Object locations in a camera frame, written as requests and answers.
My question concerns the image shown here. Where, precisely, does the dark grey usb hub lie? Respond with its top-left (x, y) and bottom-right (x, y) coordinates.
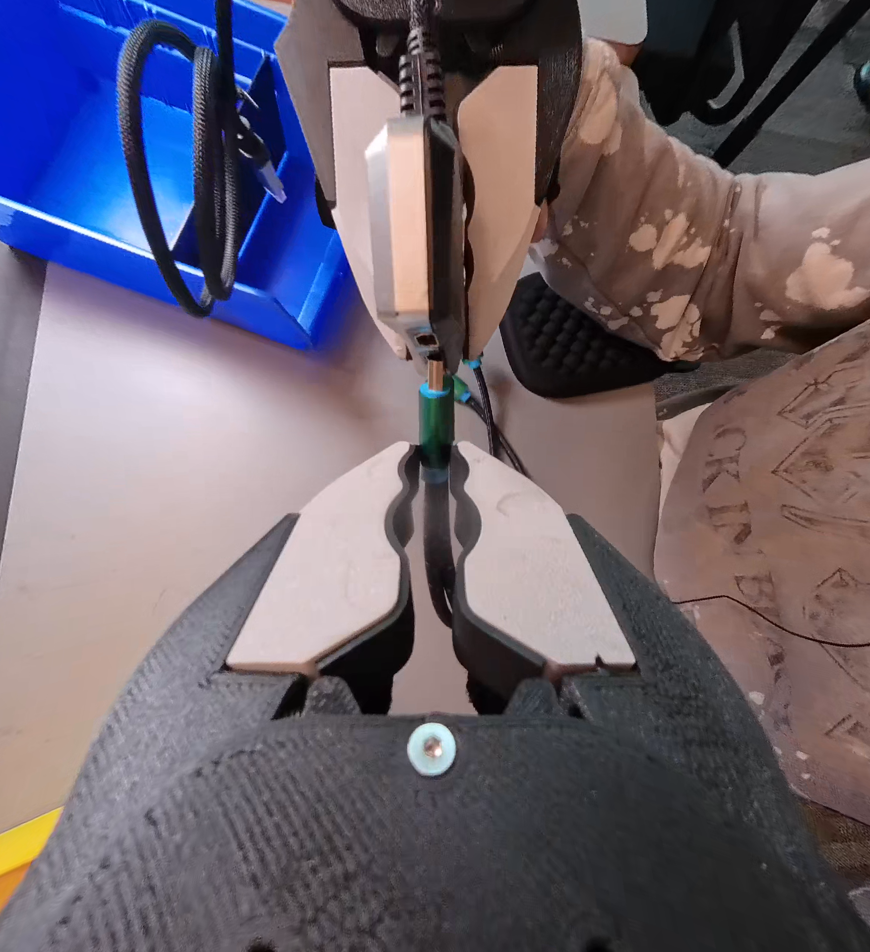
top-left (364, 115), bottom-right (471, 367)

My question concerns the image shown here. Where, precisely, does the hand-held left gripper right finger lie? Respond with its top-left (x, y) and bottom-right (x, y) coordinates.
top-left (451, 442), bottom-right (638, 673)

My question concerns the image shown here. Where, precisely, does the black bin divider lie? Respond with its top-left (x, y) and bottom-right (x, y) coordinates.
top-left (171, 56), bottom-right (289, 261)

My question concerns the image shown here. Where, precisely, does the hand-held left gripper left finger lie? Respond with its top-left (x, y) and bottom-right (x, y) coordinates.
top-left (225, 442), bottom-right (416, 672)

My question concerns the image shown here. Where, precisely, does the person's grey patterned clothing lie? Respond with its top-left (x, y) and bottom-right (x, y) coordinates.
top-left (654, 297), bottom-right (870, 952)

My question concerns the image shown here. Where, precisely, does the black hub cable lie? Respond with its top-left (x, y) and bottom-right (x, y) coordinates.
top-left (115, 0), bottom-right (451, 319)

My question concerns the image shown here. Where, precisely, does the black office chair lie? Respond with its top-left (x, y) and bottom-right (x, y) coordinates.
top-left (628, 0), bottom-right (870, 166)

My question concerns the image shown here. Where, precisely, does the person's right forearm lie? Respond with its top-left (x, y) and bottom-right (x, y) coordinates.
top-left (547, 37), bottom-right (870, 359)

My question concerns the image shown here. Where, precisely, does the black wrist rest pad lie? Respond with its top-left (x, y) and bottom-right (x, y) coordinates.
top-left (498, 271), bottom-right (698, 400)

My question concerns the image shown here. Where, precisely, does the blue plastic bin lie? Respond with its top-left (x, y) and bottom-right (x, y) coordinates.
top-left (0, 0), bottom-right (352, 352)

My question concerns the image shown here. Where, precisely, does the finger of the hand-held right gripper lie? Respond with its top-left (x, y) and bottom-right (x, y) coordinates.
top-left (456, 65), bottom-right (545, 359)
top-left (328, 67), bottom-right (411, 363)

